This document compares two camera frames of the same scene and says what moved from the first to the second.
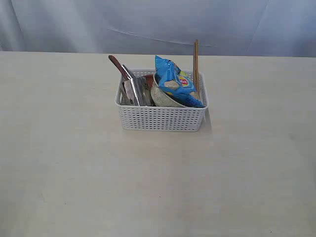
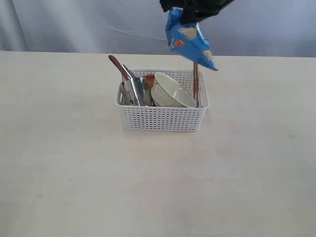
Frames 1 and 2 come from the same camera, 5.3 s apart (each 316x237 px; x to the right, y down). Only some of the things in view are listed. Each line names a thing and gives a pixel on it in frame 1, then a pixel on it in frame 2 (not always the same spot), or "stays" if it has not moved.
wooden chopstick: [195, 66] stays
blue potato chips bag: [177, 83] to [187, 39]
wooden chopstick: [197, 66] stays
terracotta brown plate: [149, 79] stays
